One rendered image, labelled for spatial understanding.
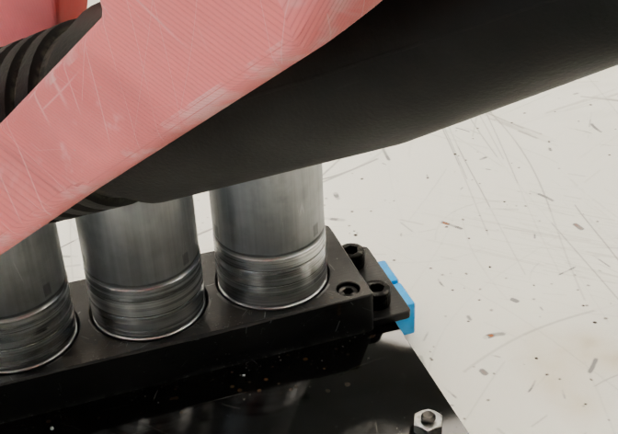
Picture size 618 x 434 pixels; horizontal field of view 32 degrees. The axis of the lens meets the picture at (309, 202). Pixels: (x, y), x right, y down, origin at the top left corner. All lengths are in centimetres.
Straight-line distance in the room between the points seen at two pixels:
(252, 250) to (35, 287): 4
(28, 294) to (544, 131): 18
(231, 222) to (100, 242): 3
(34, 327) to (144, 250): 3
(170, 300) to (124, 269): 1
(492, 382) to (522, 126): 12
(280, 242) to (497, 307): 7
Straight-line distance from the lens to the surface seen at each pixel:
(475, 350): 25
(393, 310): 24
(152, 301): 22
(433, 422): 22
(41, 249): 21
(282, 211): 22
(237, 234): 22
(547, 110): 35
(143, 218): 21
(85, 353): 23
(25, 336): 22
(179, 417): 22
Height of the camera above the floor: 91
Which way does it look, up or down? 32 degrees down
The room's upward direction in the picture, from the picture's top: 3 degrees counter-clockwise
